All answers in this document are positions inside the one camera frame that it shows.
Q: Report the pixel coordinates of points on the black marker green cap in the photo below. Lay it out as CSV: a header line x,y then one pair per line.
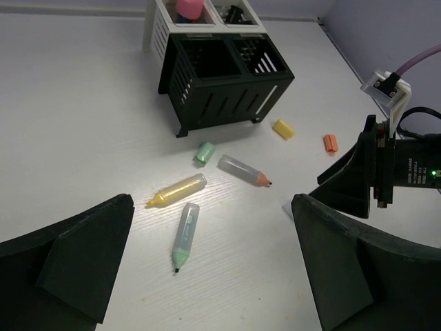
x,y
235,16

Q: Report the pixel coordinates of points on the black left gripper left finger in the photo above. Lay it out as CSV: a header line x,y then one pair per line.
x,y
61,277

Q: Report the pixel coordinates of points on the pink bottle of pens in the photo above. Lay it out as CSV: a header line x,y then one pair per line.
x,y
189,11

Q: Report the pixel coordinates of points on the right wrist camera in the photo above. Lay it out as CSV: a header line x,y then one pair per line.
x,y
392,92

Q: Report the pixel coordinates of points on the clear orange-tip marker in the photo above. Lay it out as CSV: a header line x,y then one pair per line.
x,y
243,171

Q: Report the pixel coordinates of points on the yellow marker cap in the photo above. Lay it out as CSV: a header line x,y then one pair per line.
x,y
283,129

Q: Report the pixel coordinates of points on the orange marker cap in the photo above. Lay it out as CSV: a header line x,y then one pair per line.
x,y
331,144

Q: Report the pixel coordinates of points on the black slotted organizer box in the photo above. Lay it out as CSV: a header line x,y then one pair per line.
x,y
224,78

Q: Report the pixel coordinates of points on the clear green highlighter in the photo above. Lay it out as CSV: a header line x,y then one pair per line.
x,y
185,235

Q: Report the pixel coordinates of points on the white slotted organizer box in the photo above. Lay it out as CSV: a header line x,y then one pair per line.
x,y
161,20

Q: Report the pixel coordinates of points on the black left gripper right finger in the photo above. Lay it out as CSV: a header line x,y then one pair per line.
x,y
363,278

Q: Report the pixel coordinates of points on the clear yellow highlighter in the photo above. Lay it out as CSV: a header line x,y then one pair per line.
x,y
177,191

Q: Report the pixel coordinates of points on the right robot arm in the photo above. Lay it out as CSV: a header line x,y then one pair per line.
x,y
417,163

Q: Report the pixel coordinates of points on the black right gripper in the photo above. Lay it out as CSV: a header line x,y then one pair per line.
x,y
345,186

